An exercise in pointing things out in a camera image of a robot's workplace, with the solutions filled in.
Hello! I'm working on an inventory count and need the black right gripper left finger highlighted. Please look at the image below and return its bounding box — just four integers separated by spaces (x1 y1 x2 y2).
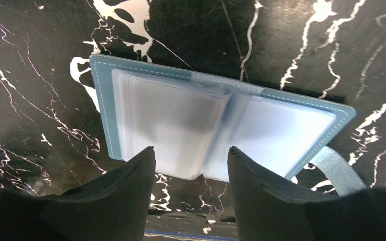
0 147 156 240

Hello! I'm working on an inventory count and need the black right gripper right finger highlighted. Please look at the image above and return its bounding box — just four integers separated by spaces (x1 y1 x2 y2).
227 147 386 240

